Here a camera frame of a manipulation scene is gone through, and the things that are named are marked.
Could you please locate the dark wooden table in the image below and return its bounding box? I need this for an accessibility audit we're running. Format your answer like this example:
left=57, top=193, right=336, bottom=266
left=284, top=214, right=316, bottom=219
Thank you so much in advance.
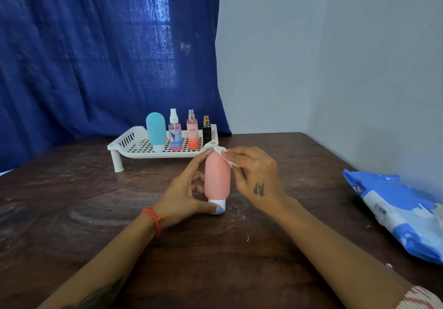
left=0, top=132, right=443, bottom=309

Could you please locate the pink squeeze bottle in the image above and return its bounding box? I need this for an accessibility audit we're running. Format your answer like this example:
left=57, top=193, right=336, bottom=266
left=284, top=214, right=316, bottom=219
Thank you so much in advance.
left=204, top=151, right=232, bottom=215

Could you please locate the orange thread bracelet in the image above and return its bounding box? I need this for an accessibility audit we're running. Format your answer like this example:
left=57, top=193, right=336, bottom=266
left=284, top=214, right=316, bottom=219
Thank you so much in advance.
left=140, top=207, right=166, bottom=238

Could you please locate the patterned right sleeve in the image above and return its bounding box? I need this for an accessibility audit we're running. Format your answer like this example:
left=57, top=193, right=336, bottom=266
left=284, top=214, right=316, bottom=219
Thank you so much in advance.
left=396, top=285, right=443, bottom=309

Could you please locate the black perfume bottle gold cap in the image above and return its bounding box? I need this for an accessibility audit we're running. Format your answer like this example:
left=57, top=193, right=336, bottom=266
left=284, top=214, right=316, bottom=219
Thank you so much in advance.
left=202, top=115, right=212, bottom=145

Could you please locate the person's left hand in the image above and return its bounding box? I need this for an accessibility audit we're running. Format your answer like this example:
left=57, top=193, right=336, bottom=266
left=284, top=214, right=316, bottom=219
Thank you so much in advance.
left=152, top=149, right=226, bottom=230

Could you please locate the person's left forearm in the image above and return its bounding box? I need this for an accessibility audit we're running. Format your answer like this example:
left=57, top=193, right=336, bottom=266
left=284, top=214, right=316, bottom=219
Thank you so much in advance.
left=38, top=212, right=163, bottom=309

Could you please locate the teal squeeze bottle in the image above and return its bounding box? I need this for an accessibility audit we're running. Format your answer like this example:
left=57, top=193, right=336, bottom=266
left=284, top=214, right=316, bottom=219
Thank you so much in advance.
left=145, top=112, right=168, bottom=153

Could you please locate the pink spray bottle white cap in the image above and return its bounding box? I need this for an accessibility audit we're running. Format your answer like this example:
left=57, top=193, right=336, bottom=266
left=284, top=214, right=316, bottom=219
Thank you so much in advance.
left=168, top=108, right=183, bottom=152

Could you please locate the blue white wet wipes pack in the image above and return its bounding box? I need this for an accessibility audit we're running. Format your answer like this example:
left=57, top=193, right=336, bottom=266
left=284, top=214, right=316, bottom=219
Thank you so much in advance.
left=343, top=169, right=443, bottom=266

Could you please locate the white wet wipe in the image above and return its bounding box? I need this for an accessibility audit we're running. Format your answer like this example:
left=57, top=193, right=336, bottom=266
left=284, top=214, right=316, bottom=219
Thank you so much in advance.
left=213, top=145, right=239, bottom=168

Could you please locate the white perforated plastic rack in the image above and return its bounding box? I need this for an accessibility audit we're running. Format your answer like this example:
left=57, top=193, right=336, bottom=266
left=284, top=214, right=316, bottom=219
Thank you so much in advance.
left=107, top=124, right=219, bottom=173

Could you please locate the person's right hand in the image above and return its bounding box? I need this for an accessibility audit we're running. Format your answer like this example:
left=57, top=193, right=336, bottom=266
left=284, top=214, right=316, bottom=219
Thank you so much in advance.
left=223, top=146, right=295, bottom=220

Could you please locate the dark blue curtain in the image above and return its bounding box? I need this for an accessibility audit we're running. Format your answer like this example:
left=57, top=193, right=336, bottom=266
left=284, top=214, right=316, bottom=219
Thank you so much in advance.
left=0, top=0, right=232, bottom=173

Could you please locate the orange spray bottle silver cap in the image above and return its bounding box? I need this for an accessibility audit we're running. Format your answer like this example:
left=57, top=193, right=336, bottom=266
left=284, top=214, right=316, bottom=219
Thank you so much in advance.
left=186, top=109, right=200, bottom=151

